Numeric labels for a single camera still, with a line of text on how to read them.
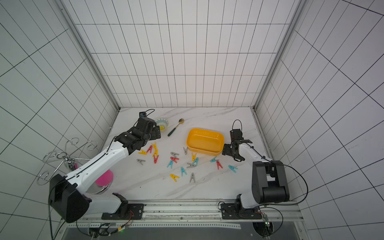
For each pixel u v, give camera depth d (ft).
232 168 2.87
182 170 2.86
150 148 3.16
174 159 3.01
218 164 2.94
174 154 3.05
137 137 1.91
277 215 2.40
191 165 2.90
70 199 1.26
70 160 2.01
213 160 3.00
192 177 2.74
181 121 3.61
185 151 3.11
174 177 2.77
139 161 2.95
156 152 3.10
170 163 2.94
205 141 3.28
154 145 3.14
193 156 3.03
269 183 1.43
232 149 2.20
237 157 2.55
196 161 2.95
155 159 2.99
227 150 2.73
